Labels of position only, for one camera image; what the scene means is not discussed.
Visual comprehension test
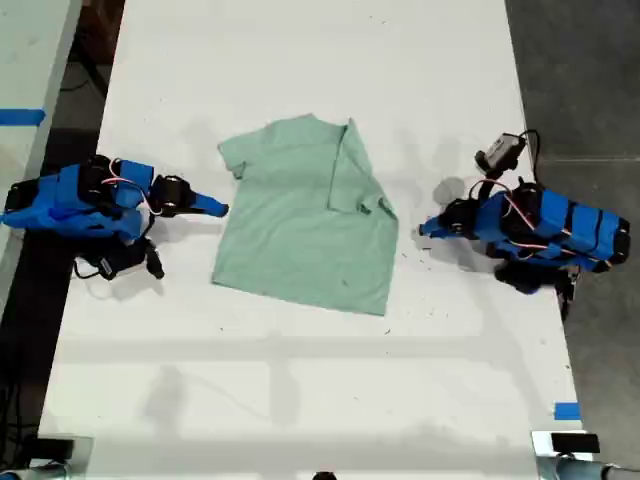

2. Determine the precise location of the black camera cable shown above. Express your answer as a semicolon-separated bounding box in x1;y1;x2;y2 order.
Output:
517;128;544;187

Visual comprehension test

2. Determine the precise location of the small black box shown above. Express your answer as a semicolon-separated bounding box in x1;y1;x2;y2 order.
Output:
34;437;76;459
549;432;601;455

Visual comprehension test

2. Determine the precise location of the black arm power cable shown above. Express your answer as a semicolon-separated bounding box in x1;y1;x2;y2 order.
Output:
558;269;577;322

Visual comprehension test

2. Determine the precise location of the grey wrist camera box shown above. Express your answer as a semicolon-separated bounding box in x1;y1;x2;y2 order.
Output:
474;132;527;174

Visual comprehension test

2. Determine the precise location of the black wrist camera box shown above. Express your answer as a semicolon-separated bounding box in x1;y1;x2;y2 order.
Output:
96;244;147;281

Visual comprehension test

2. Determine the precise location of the white side table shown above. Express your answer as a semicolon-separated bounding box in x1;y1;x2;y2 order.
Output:
0;0;84;306

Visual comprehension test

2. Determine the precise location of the pale green T-shirt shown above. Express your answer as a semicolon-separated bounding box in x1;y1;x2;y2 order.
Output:
210;113;400;318

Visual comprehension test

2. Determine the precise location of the long blue tape strip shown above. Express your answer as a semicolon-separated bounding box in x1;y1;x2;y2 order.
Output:
0;108;47;127

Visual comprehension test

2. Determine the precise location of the short blue tape strip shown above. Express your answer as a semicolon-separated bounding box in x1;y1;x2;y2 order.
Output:
553;401;583;422

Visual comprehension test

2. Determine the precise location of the black camera stalk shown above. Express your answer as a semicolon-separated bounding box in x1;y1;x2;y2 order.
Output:
467;167;507;202

